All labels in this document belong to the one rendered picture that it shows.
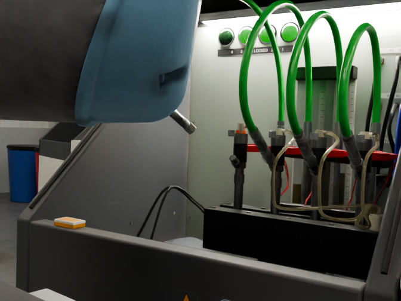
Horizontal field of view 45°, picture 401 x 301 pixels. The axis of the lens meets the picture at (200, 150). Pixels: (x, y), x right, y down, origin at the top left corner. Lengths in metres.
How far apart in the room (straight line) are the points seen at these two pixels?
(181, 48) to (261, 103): 1.07
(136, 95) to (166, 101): 0.01
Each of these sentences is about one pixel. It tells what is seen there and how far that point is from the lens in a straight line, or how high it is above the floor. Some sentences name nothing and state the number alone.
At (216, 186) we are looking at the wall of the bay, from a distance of 1.33.
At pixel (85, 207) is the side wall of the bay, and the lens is 1.08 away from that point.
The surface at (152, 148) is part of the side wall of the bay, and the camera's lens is 1.24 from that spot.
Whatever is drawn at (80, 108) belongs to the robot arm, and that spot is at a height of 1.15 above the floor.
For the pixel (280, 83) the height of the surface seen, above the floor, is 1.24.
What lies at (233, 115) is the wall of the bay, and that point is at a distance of 1.30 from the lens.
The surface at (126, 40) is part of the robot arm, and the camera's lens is 0.19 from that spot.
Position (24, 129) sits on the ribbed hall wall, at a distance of 8.12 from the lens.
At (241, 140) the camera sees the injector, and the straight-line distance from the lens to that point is 0.96.
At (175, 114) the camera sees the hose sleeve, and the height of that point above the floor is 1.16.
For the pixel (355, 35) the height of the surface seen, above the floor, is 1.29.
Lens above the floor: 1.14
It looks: 3 degrees down
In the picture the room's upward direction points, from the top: 2 degrees clockwise
